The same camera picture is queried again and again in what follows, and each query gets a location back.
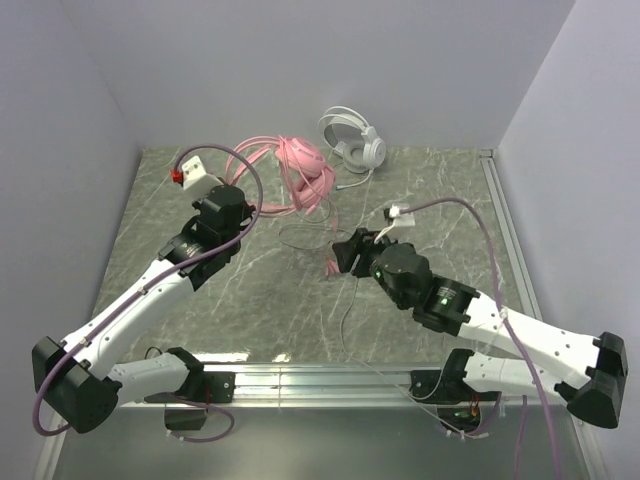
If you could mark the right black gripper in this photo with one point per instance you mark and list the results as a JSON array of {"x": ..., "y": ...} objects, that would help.
[{"x": 357, "y": 255}]

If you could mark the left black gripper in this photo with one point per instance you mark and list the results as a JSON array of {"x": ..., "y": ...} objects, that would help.
[{"x": 201, "y": 204}]

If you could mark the pink headphones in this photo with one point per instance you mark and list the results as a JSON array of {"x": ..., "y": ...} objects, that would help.
[{"x": 304, "y": 171}]

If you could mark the white headphones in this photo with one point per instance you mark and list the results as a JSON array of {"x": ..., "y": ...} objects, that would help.
[{"x": 351, "y": 137}]

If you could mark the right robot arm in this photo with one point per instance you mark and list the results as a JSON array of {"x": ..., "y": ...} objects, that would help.
[{"x": 587, "y": 372}]

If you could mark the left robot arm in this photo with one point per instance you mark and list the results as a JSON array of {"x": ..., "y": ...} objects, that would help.
[{"x": 82, "y": 377}]

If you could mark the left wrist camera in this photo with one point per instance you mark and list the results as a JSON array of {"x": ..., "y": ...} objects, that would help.
[{"x": 194, "y": 178}]

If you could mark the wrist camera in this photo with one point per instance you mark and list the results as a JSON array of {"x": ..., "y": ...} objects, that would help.
[
  {"x": 398, "y": 223},
  {"x": 194, "y": 178}
]

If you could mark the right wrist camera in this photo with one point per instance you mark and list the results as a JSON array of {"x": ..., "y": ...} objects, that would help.
[{"x": 398, "y": 223}]

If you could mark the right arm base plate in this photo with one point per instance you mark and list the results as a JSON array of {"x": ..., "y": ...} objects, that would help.
[{"x": 426, "y": 386}]

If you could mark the right aluminium rail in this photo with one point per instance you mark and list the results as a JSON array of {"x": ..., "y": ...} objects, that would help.
[{"x": 524, "y": 285}]

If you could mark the aluminium rail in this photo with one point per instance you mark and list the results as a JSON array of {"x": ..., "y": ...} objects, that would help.
[
  {"x": 322, "y": 386},
  {"x": 524, "y": 285}
]

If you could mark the front aluminium rail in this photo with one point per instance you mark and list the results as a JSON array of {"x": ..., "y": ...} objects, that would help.
[{"x": 322, "y": 386}]

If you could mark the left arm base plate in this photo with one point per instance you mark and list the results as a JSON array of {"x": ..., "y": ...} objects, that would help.
[{"x": 210, "y": 387}]

